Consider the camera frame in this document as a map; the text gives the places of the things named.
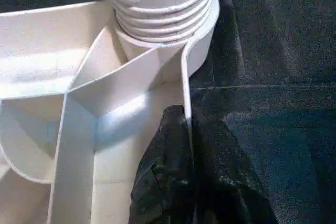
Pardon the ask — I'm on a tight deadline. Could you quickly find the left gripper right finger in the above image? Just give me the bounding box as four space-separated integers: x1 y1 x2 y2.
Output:
190 106 280 224

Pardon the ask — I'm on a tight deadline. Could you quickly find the black work mat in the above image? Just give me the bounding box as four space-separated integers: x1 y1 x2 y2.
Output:
0 0 336 224

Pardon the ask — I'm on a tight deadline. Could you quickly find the white plastic table top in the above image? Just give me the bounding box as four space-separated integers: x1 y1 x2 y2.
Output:
0 0 221 224

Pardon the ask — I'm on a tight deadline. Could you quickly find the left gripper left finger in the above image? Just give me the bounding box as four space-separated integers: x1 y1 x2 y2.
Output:
128 104 196 224

